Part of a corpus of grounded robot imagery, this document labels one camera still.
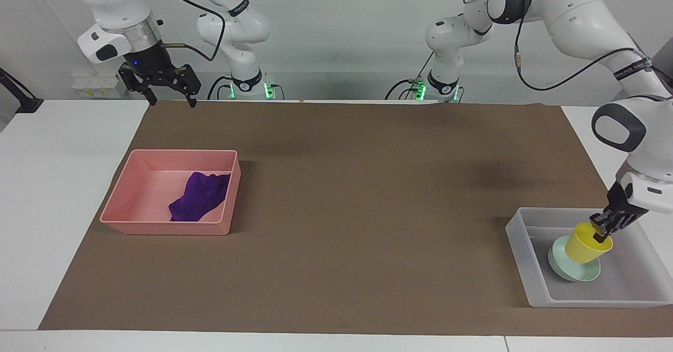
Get yellow plastic cup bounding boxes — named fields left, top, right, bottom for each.
left=565, top=222, right=614, bottom=265

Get black cable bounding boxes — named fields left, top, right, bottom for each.
left=152, top=0, right=227, bottom=62
left=207, top=75, right=234, bottom=100
left=385, top=51, right=436, bottom=100
left=463, top=0, right=655, bottom=92

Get light green plate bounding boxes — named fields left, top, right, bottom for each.
left=547, top=235, right=601, bottom=282

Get purple cloth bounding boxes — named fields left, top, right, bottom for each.
left=169, top=172, right=232, bottom=222

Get black stand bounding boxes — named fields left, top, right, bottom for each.
left=0, top=68, right=44, bottom=114

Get pink plastic bin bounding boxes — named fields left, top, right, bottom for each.
left=99, top=149, right=242, bottom=236

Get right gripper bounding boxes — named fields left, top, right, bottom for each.
left=118, top=43, right=202, bottom=108

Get translucent grey plastic bin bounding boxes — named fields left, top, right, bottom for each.
left=505, top=207, right=673, bottom=308

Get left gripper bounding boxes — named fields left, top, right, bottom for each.
left=607, top=180, right=649, bottom=219

